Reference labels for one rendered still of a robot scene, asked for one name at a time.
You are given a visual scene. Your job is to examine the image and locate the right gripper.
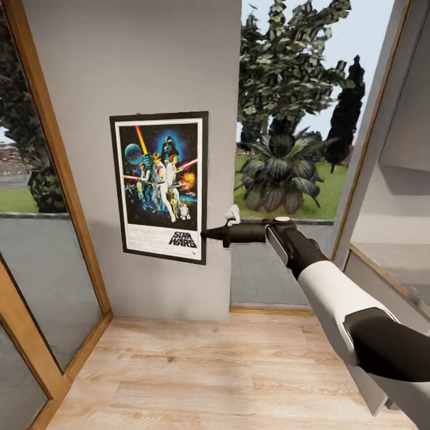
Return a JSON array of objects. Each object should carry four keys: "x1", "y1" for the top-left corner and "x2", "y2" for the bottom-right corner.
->
[{"x1": 200, "y1": 222, "x2": 252, "y2": 248}]

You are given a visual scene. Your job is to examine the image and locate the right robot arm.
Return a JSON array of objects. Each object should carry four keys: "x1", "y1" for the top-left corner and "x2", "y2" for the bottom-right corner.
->
[{"x1": 200, "y1": 205, "x2": 430, "y2": 430}]

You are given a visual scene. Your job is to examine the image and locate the poster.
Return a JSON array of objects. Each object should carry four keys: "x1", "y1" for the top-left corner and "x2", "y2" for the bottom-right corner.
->
[{"x1": 109, "y1": 110, "x2": 208, "y2": 266}]

